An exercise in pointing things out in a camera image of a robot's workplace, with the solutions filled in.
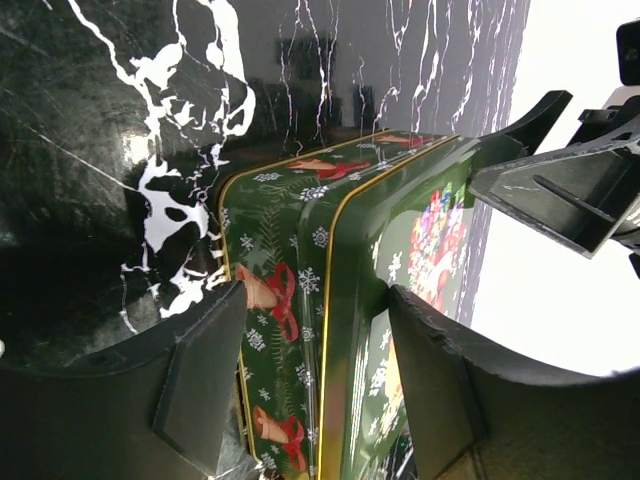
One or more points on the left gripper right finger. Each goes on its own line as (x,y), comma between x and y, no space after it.
(478,410)

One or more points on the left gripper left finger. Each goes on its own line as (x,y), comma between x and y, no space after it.
(151,407)

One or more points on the green gold cookie tin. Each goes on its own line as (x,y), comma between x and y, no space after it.
(277,223)

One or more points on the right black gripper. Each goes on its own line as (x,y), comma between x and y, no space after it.
(579,201)

